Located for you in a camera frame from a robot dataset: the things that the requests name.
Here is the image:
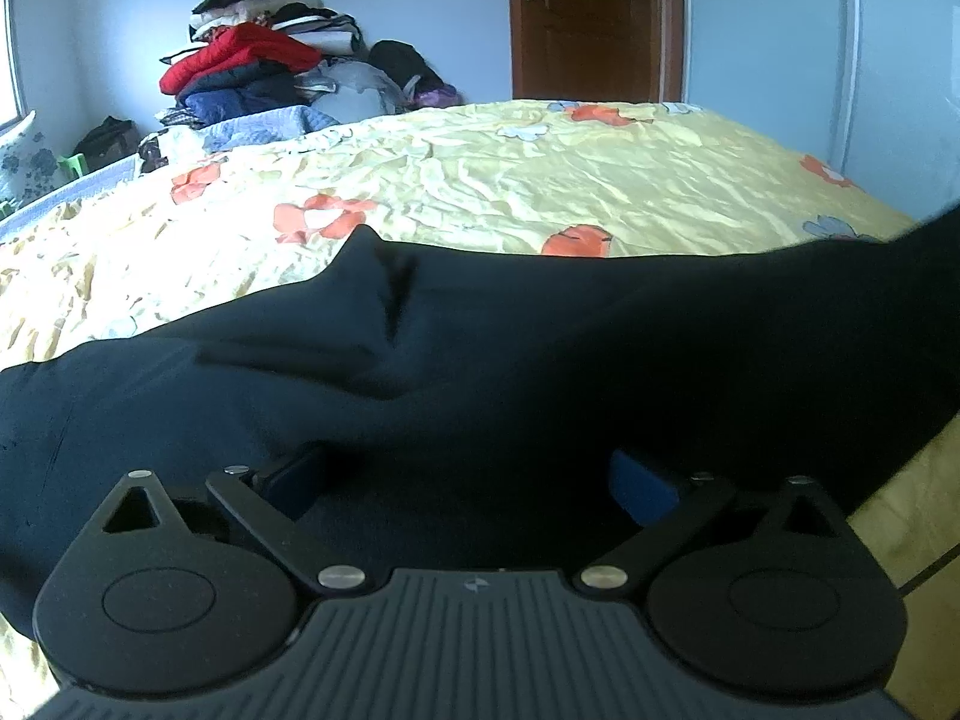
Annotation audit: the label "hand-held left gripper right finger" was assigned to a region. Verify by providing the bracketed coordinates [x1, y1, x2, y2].
[571, 450, 857, 604]

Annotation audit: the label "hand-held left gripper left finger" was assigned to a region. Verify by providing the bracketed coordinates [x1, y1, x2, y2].
[96, 447, 368, 602]

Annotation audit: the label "black pants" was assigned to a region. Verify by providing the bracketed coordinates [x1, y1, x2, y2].
[0, 199, 960, 646]

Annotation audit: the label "yellow carrot print bedsheet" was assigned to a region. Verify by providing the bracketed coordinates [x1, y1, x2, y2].
[0, 99, 960, 720]

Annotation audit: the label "white printed cloth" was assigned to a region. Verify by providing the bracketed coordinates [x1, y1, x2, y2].
[139, 126, 205, 167]

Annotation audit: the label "blue quilted blanket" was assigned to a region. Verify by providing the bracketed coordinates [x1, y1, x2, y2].
[0, 102, 343, 232]

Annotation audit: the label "dark bag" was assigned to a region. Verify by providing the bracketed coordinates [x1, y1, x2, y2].
[73, 116, 142, 170]

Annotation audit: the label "floral pillow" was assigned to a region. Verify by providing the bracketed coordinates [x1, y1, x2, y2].
[0, 111, 62, 205]

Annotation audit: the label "pile of folded clothes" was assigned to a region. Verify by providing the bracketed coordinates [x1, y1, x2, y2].
[154, 0, 410, 130]

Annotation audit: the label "black backpack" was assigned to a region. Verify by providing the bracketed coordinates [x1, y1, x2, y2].
[367, 40, 449, 102]

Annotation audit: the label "brown wooden door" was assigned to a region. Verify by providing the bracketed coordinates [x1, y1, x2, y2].
[506, 0, 685, 103]

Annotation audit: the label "window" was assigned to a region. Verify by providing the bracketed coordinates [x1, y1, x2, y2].
[0, 0, 25, 130]

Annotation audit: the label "white wardrobe frame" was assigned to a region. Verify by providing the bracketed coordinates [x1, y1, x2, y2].
[838, 0, 863, 170]

